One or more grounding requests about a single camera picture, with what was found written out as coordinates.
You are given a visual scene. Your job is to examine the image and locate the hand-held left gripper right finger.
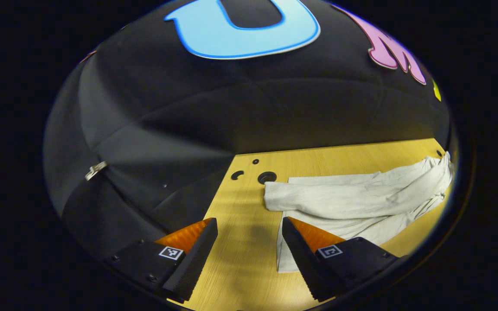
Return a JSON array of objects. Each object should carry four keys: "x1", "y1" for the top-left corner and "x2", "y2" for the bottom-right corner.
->
[{"x1": 281, "y1": 216, "x2": 405, "y2": 302}]

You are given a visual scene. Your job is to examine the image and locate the white jeans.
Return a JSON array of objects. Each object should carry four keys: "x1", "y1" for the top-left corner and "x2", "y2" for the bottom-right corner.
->
[{"x1": 264, "y1": 151, "x2": 455, "y2": 273}]

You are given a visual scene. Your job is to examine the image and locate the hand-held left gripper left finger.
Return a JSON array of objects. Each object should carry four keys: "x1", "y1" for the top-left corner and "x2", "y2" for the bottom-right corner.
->
[{"x1": 104, "y1": 217, "x2": 218, "y2": 303}]

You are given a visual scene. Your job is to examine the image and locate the black backdrop cloth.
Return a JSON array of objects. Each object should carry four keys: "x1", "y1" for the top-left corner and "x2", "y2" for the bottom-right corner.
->
[{"x1": 43, "y1": 0, "x2": 453, "y2": 260}]

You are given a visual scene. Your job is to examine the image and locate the small white clip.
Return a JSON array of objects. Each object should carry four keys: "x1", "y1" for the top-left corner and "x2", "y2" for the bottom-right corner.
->
[{"x1": 85, "y1": 161, "x2": 108, "y2": 181}]

